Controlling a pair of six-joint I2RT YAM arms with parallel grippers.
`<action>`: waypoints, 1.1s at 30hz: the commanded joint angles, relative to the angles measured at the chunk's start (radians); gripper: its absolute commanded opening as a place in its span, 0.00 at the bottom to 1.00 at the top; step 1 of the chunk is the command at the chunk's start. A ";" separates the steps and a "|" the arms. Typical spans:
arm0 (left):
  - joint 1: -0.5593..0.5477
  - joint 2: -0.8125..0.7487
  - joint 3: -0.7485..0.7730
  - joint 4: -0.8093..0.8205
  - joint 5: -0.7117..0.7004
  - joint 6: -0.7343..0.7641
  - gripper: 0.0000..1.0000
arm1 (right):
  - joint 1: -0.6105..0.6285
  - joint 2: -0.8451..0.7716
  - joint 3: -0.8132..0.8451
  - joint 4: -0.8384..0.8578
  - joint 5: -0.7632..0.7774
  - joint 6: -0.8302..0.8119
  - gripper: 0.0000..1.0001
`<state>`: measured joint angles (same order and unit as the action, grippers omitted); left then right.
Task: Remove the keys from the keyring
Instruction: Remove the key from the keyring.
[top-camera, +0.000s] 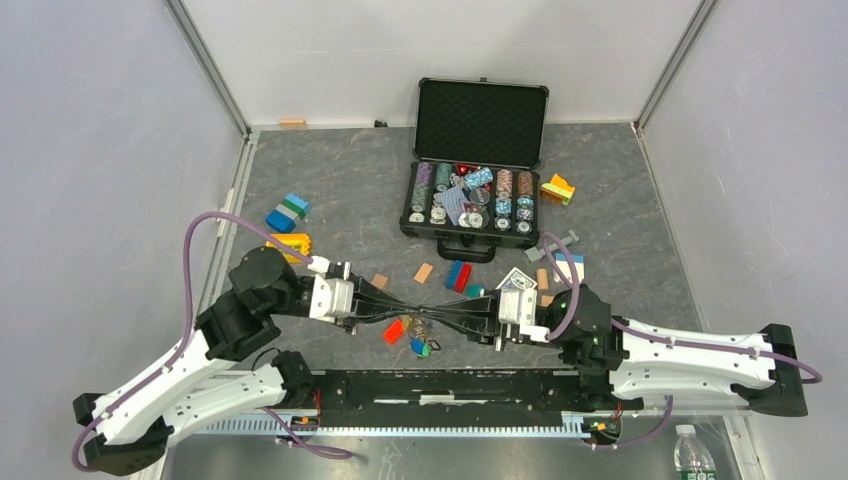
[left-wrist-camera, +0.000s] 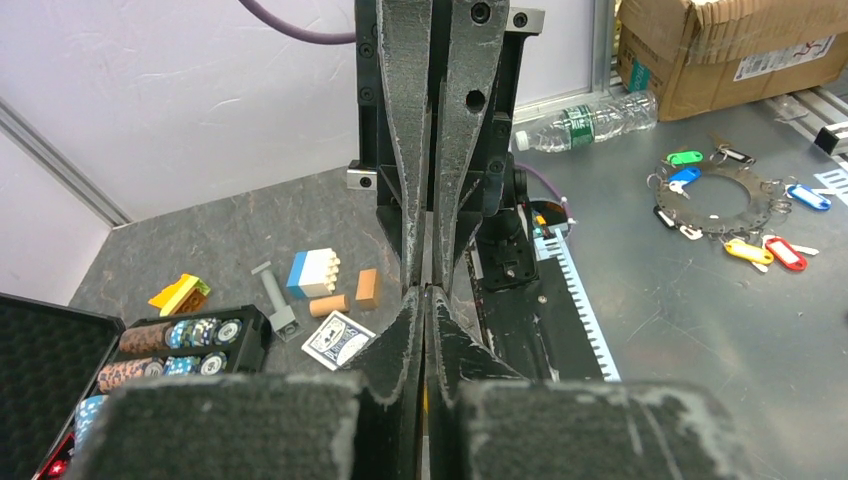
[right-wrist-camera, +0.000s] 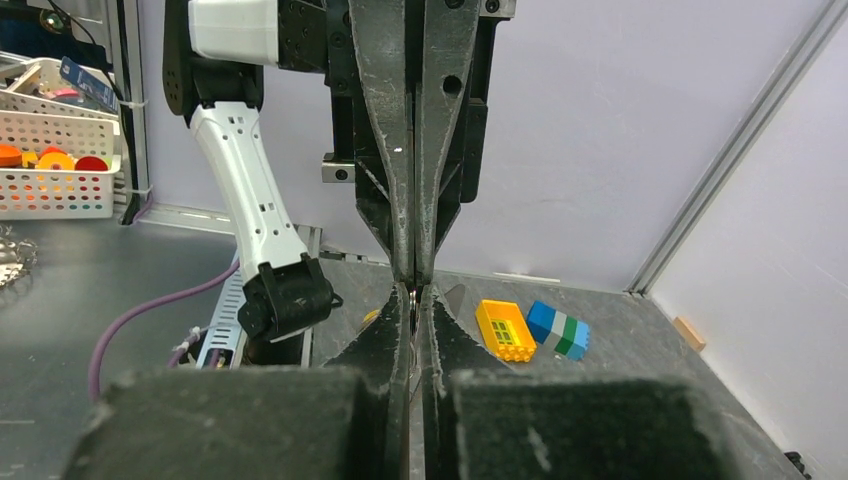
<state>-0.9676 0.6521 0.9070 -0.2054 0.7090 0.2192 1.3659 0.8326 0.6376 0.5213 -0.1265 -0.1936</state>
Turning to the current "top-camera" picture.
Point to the teal flat piece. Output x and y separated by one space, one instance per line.
474 291

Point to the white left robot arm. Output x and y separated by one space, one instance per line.
131 428

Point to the orange flat block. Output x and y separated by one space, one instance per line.
423 273

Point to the black poker chip case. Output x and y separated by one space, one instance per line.
473 186

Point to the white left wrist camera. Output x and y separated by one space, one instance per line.
332 292

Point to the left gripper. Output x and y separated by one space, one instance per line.
373 305

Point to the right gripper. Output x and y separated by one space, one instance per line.
474 317

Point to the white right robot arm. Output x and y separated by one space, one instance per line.
617 361

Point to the blue grey green brick stack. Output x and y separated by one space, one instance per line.
288 214

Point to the blue red brick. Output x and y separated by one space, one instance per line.
458 276

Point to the yellow orange brick pile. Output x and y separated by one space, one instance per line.
557 190

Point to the grey plastic bolt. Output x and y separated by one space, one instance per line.
535 254

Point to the wooden block on ledge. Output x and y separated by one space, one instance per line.
292 124

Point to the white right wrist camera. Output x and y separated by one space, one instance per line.
518 307

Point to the blue key tag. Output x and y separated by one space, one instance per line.
416 345

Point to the plastic water bottle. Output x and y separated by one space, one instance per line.
691 457

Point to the blue white brick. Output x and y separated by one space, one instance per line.
564 266

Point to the yellow window brick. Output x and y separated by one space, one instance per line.
300 242

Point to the blue playing card box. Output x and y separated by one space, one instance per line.
517 279

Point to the small wooden cube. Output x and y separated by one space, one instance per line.
380 281

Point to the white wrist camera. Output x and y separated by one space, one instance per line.
518 307
332 292

